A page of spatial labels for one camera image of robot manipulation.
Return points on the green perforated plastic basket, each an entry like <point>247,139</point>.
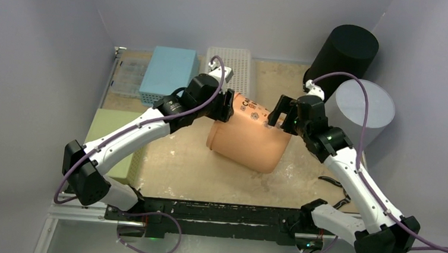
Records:
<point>107,121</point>

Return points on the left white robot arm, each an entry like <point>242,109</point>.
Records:
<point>85,167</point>

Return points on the clear plastic screw organizer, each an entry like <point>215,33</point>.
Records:
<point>129,76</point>

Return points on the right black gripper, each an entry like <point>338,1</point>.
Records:
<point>288,112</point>

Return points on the blue perforated plastic basket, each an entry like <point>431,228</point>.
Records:
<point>169,69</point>

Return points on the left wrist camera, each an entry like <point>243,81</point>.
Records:
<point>217,72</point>

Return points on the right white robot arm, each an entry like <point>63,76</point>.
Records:
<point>334,149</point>

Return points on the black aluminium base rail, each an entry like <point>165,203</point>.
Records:
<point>273,224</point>

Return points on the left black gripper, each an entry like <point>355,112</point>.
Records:
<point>225,110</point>

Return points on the grey plastic bucket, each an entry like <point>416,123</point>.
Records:
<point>346,109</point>

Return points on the orange bucket black rim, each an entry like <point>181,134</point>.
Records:
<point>247,138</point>

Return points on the black plastic bucket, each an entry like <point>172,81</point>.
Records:
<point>348,48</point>

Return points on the white perforated plastic basket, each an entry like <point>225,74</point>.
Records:
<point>244,78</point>

